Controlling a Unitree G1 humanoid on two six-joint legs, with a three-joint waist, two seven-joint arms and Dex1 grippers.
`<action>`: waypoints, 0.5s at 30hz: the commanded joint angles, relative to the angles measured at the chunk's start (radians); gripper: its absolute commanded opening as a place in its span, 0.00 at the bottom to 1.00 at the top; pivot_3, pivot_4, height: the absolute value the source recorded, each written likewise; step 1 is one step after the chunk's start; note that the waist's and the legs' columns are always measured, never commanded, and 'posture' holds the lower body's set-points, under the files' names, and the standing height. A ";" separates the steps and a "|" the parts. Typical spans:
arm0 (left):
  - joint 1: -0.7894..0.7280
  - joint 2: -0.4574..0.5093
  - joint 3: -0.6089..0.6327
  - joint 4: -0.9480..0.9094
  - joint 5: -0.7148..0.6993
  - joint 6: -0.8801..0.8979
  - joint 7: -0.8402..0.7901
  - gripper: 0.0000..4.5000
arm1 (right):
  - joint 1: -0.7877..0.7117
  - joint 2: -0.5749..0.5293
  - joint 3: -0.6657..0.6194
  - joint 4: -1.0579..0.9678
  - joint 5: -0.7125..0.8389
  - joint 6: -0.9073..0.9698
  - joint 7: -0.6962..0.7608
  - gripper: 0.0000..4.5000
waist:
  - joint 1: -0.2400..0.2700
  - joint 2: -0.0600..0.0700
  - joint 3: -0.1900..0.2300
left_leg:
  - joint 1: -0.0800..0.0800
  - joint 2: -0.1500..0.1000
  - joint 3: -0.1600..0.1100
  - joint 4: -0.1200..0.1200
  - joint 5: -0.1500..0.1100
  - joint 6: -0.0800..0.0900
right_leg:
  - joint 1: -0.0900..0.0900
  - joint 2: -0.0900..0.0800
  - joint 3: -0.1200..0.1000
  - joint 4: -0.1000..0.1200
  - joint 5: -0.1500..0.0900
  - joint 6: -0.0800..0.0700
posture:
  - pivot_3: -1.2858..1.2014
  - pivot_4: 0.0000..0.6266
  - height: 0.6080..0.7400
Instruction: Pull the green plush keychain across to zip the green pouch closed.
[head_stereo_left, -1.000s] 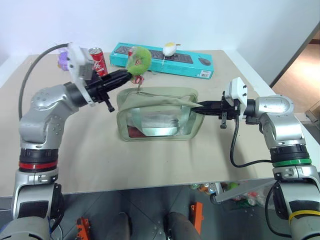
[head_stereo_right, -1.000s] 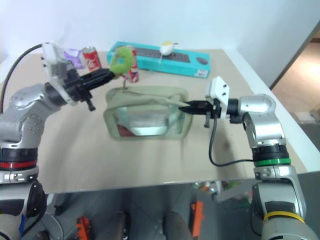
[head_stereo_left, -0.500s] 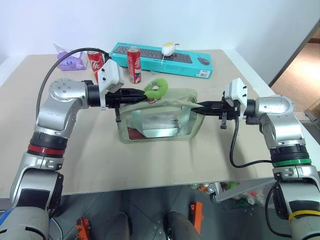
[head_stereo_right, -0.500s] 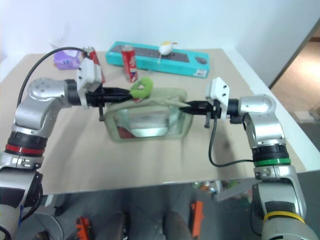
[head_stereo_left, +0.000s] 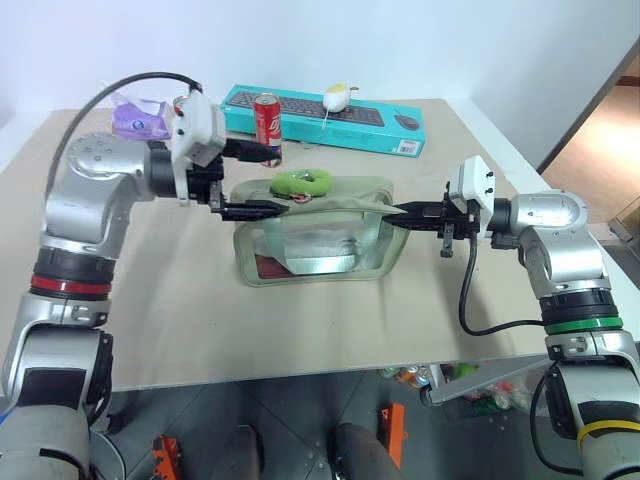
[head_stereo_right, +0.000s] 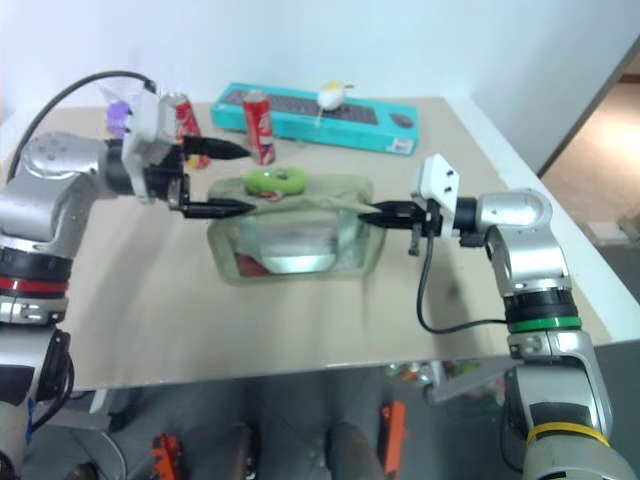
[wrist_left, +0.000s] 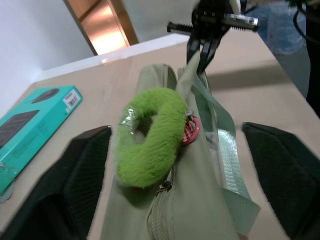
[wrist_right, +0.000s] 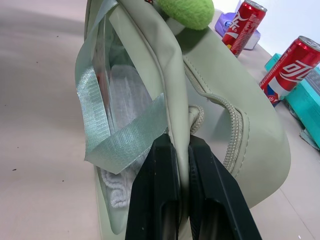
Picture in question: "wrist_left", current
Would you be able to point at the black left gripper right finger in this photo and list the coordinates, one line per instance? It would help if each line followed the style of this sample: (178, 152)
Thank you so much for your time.
(290, 175)

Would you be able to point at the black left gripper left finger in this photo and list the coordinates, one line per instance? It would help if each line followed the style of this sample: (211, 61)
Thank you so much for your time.
(50, 195)

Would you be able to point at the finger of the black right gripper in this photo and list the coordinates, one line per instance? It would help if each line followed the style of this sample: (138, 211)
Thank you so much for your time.
(208, 53)
(192, 48)

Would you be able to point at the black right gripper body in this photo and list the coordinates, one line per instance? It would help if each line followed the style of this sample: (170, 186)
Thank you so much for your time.
(210, 22)

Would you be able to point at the green fabric zipper pouch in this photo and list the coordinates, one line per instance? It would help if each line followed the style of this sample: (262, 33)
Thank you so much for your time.
(200, 200)

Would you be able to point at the teal keyboard retail box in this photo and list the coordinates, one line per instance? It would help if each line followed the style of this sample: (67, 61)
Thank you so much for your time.
(37, 125)

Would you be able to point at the blue translucent plastic sheet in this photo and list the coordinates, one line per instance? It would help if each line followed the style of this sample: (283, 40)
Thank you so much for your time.
(282, 30)

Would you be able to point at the brown wooden door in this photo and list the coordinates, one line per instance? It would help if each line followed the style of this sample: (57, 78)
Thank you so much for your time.
(105, 27)

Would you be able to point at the black upright stand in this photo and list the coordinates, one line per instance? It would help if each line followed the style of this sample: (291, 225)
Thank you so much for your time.
(313, 70)

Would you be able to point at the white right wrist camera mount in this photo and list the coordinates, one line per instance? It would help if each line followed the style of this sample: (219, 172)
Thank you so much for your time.
(236, 5)

